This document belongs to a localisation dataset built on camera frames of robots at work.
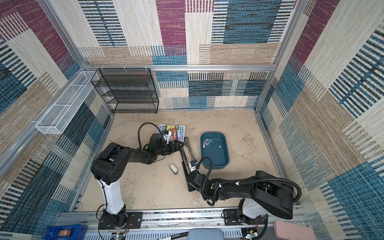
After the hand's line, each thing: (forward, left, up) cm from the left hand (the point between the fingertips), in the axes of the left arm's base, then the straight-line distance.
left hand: (182, 145), depth 95 cm
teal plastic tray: (+2, -21, -4) cm, 21 cm away
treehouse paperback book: (+12, +3, -3) cm, 13 cm away
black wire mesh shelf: (+40, +40, +12) cm, 58 cm away
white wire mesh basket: (-2, +57, +28) cm, 64 cm away
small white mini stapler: (-15, +5, -2) cm, 15 cm away
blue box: (-44, +44, +1) cm, 63 cm away
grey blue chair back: (-46, -12, -2) cm, 47 cm away
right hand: (-21, -4, -4) cm, 22 cm away
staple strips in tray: (+4, -16, -4) cm, 17 cm away
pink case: (-45, -48, -4) cm, 66 cm away
